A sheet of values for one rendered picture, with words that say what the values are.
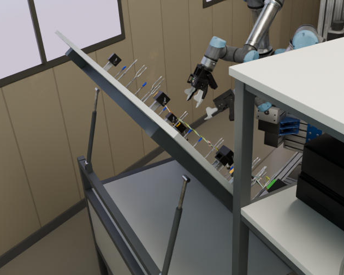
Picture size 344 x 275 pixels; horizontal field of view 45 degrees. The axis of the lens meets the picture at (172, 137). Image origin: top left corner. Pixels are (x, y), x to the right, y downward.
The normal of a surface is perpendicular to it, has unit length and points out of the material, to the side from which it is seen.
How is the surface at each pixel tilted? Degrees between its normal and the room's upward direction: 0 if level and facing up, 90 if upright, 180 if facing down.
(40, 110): 90
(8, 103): 90
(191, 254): 0
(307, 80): 0
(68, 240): 0
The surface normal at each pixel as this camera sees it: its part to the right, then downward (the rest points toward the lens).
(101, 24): 0.79, 0.26
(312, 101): -0.06, -0.87
